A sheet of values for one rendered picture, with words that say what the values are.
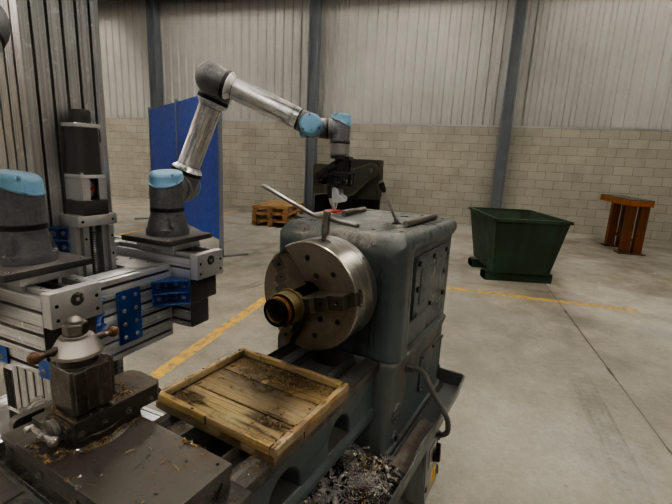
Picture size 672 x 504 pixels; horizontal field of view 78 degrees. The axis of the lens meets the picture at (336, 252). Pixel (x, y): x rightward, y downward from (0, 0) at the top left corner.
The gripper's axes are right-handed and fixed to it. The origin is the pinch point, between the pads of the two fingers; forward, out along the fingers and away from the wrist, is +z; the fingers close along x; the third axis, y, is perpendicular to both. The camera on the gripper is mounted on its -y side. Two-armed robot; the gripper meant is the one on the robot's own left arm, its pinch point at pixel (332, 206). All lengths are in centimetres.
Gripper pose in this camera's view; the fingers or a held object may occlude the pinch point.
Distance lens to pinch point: 166.6
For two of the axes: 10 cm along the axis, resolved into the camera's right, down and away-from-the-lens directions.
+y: 8.6, 1.4, -4.9
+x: 5.0, -1.6, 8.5
